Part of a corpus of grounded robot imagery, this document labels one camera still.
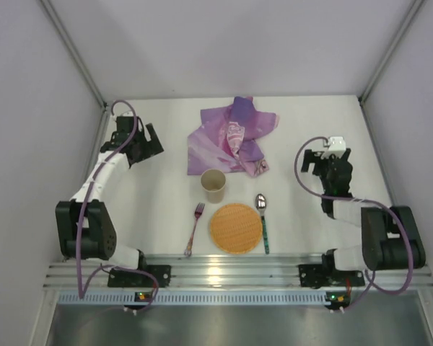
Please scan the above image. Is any aluminium mounting rail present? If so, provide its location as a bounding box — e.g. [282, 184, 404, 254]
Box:
[43, 254, 433, 290]

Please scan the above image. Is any round woven wicker plate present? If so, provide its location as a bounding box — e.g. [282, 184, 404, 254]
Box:
[209, 203, 263, 254]

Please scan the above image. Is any pink handled fork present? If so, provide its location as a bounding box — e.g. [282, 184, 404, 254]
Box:
[184, 203, 205, 257]

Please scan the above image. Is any purple printed cloth placemat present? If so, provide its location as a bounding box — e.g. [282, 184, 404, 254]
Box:
[187, 97, 279, 177]

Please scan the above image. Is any green handled metal spoon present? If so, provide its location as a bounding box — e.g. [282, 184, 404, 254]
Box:
[255, 193, 270, 254]

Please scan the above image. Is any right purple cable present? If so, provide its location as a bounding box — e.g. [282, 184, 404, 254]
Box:
[294, 136, 415, 296]

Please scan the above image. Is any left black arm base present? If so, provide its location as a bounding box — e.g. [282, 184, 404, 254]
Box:
[108, 265, 172, 288]

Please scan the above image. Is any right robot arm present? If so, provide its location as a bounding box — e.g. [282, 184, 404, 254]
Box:
[301, 148, 426, 272]

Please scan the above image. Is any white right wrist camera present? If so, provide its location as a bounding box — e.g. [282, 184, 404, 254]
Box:
[324, 136, 347, 153]

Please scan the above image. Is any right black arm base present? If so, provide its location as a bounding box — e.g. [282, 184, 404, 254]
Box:
[298, 254, 365, 289]

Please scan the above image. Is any beige paper cup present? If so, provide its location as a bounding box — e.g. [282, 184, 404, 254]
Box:
[200, 169, 226, 204]

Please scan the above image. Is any perforated cable duct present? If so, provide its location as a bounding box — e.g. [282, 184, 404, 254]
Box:
[57, 290, 351, 306]

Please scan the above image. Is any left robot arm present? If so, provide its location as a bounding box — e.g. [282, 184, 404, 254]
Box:
[56, 111, 164, 270]

